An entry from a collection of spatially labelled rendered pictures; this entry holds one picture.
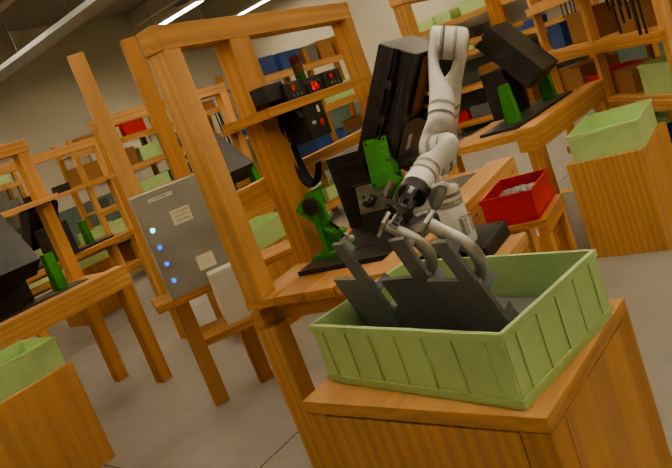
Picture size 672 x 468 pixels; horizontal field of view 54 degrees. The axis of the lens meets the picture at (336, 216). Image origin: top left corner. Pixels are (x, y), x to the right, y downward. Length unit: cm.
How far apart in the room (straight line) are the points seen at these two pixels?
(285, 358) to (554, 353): 133
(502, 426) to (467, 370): 13
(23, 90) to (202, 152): 1106
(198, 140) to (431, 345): 130
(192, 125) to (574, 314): 148
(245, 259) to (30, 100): 1112
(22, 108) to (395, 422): 1210
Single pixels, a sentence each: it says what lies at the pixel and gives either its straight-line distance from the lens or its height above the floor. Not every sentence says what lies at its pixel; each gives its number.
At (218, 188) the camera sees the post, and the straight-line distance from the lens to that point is 243.
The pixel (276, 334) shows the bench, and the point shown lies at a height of 73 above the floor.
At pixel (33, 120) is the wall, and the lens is 1329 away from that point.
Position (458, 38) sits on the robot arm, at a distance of 186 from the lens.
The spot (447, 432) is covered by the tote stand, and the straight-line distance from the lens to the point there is 152.
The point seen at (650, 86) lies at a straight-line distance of 525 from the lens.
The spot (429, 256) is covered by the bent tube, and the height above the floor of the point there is 107.
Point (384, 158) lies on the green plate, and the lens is 276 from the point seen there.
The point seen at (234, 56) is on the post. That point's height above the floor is 178.
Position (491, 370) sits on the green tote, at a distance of 139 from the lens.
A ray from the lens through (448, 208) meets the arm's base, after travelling 212.
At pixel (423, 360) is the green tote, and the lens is 150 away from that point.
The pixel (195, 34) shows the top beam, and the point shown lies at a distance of 260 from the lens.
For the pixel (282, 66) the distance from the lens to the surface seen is 845.
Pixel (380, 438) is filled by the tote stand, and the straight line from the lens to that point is 166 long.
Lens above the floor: 149
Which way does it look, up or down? 10 degrees down
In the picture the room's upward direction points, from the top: 20 degrees counter-clockwise
